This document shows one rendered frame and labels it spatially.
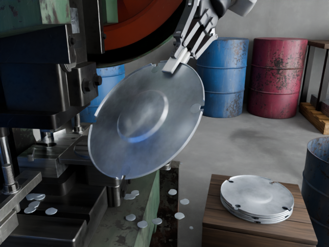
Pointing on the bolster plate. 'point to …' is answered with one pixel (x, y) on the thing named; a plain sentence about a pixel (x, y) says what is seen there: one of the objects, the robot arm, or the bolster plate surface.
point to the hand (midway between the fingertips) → (176, 62)
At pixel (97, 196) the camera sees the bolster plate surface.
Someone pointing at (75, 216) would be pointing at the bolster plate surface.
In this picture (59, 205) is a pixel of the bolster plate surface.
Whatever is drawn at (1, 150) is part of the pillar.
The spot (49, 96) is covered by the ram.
